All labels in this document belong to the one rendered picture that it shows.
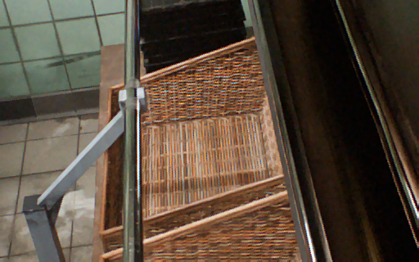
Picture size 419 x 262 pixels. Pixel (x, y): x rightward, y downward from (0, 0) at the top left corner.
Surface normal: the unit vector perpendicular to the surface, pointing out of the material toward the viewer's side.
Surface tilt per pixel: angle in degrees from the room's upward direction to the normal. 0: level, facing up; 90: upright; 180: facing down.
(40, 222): 90
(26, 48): 90
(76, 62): 90
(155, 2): 0
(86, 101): 90
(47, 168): 0
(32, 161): 0
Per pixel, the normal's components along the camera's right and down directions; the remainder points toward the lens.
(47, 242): 0.07, 0.61
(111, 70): -0.11, -0.78
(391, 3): -0.97, -0.15
